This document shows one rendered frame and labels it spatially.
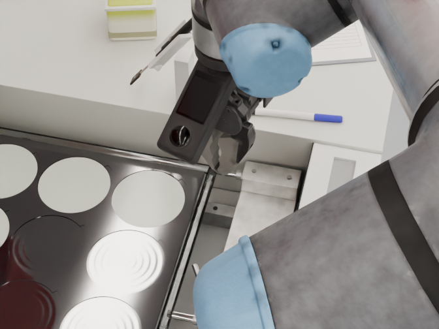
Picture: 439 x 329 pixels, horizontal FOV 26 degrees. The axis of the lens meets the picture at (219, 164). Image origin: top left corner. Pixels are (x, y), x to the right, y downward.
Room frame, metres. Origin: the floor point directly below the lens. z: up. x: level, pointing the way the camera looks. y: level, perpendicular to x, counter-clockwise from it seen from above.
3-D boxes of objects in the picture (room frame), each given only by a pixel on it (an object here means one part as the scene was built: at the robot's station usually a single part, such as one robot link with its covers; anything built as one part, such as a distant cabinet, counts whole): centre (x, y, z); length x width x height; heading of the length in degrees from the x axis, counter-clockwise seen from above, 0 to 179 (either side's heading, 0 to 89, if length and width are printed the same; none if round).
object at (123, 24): (1.10, 0.13, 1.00); 0.07 x 0.07 x 0.07; 3
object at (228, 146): (0.76, -0.02, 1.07); 0.06 x 0.03 x 0.09; 148
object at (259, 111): (0.91, -0.10, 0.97); 0.14 x 0.01 x 0.01; 83
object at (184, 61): (0.95, 0.06, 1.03); 0.06 x 0.04 x 0.13; 77
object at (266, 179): (0.85, -0.07, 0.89); 0.08 x 0.03 x 0.03; 77
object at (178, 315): (0.63, 0.04, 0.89); 0.05 x 0.01 x 0.01; 77
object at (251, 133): (0.74, -0.02, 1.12); 0.05 x 0.02 x 0.09; 58
